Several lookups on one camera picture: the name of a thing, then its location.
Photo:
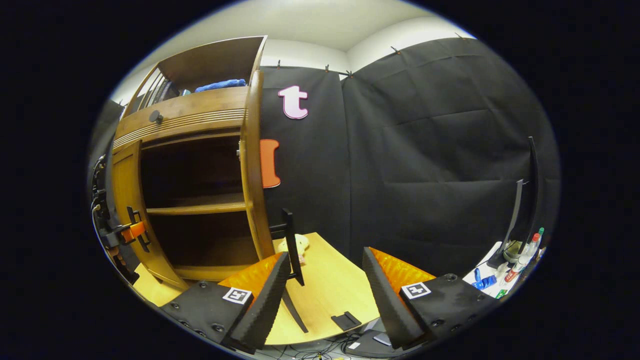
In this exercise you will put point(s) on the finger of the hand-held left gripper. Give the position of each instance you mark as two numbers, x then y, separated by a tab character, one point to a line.
134	231

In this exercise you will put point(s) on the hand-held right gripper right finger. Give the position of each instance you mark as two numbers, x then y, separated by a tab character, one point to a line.
385	300

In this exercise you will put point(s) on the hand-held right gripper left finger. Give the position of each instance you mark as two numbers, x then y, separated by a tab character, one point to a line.
267	300

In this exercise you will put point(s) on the wooden cabinet door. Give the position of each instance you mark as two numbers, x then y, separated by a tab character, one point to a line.
252	165
127	185

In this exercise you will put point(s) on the wooden double-door shoe cabinet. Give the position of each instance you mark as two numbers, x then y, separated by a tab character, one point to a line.
200	107

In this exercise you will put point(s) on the black flat holder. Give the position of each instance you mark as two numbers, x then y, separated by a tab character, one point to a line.
346	320

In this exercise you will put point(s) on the cream plush toy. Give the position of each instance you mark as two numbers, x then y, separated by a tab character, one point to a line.
296	244

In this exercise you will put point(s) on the blue plastic object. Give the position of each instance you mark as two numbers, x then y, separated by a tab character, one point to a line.
484	281

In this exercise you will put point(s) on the black round drawer knob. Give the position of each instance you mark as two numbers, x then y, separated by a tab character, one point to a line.
156	117

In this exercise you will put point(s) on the black backdrop cloth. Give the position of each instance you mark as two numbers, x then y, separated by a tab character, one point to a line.
425	150

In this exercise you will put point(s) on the black monitor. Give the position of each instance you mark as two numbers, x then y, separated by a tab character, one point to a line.
520	215

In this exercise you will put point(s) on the green capped bottle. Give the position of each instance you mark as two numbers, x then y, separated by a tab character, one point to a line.
540	235

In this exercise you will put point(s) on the blue towel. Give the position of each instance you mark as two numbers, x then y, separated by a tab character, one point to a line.
220	85

